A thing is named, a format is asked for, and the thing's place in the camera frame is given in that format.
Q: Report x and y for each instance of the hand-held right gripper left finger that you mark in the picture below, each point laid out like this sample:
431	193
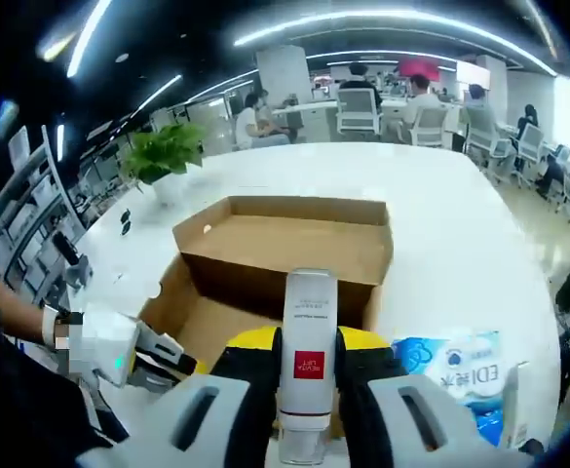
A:
192	424

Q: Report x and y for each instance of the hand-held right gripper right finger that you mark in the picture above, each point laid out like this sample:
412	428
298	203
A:
411	424

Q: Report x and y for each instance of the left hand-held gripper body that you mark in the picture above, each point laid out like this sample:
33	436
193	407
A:
111	341

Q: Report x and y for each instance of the light blue soft wipes pack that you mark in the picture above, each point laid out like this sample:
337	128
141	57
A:
460	370

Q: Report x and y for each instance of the white cosmetic tube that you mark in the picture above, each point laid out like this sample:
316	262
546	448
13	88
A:
309	317

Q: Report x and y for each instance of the brown cardboard shoe box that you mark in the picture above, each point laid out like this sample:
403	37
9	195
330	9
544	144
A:
284	244

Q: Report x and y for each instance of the grey device stand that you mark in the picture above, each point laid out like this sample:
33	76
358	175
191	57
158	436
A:
80	275

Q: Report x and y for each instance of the person's black jacket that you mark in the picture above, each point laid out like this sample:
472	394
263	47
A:
46	414

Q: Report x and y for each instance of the small black object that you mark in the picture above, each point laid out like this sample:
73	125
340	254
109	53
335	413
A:
126	222

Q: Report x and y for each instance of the black round object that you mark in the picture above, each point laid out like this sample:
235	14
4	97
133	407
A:
533	446

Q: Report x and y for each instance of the grey storage rack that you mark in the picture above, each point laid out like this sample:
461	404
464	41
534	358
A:
31	219

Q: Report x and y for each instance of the green plant in white pot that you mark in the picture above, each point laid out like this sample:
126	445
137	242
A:
160	151

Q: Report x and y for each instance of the white office chair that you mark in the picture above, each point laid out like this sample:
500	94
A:
486	129
428	124
528	148
360	109

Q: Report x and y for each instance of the ceiling light strips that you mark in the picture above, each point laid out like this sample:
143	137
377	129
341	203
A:
87	39

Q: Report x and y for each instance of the red hanging fabric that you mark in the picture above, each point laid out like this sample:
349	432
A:
416	66

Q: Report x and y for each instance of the pink wall screen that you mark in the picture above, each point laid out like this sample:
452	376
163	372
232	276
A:
472	74

